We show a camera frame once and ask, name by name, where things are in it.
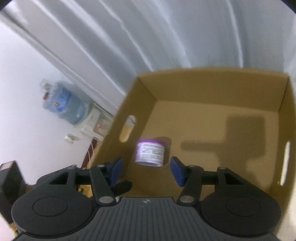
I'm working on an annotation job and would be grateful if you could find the white water dispenser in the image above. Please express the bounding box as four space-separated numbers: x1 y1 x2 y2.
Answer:
77 104 113 141

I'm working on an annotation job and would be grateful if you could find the white wall socket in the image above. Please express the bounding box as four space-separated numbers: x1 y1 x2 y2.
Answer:
65 133 76 145

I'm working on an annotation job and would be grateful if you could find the blue water jug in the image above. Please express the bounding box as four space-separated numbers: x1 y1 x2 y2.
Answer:
40 80 91 126

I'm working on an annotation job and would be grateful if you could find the purple lid air freshener jar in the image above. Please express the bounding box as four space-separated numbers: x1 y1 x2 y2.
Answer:
135 138 165 167

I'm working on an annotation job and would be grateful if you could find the grey white curtain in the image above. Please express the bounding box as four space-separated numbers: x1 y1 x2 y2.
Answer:
0 0 296 112

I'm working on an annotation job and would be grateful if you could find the brown cardboard box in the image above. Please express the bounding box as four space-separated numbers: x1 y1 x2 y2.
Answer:
90 67 295 240

